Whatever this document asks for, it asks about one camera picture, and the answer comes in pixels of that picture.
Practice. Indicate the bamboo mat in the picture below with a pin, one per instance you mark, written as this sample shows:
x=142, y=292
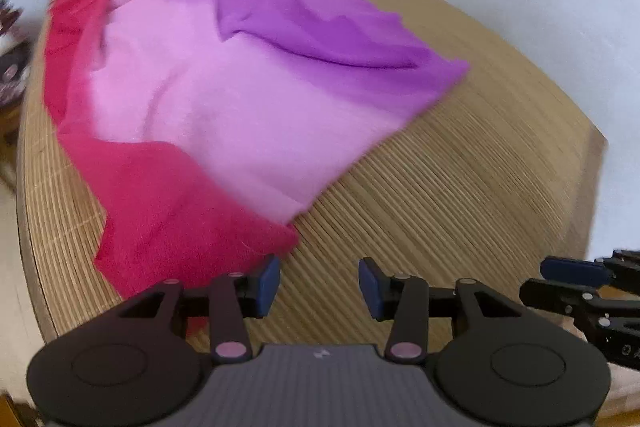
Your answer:
x=450, y=207

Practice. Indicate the pink purple gradient fleece cloth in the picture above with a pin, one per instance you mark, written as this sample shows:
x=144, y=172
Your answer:
x=225, y=107

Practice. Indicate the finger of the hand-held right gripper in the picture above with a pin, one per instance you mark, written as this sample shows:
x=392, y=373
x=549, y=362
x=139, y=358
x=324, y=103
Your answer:
x=575, y=272
x=555, y=296

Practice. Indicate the dark floral clothing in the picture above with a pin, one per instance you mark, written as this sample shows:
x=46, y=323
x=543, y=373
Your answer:
x=12, y=67

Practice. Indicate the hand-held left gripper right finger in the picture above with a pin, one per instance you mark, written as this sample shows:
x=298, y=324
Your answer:
x=370, y=289

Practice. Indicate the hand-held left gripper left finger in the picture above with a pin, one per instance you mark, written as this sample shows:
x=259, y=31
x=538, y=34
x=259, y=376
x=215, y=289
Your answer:
x=270, y=287

